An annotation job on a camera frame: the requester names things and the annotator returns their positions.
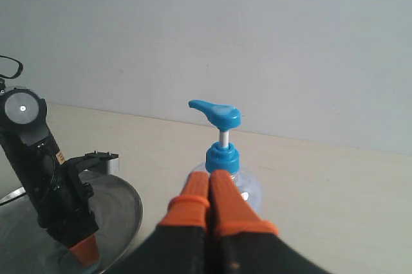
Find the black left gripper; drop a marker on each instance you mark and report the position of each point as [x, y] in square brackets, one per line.
[61, 201]

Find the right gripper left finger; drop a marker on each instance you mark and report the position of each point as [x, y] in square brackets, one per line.
[177, 244]

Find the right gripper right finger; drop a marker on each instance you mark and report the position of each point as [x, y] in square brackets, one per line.
[244, 242]

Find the blue pump lotion bottle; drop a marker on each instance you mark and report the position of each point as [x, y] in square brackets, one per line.
[223, 155]

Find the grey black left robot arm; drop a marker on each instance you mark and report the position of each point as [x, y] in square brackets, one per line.
[23, 127]

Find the round steel plate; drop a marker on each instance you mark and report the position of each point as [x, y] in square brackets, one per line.
[27, 248]

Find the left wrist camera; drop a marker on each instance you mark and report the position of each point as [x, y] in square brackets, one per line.
[104, 163]

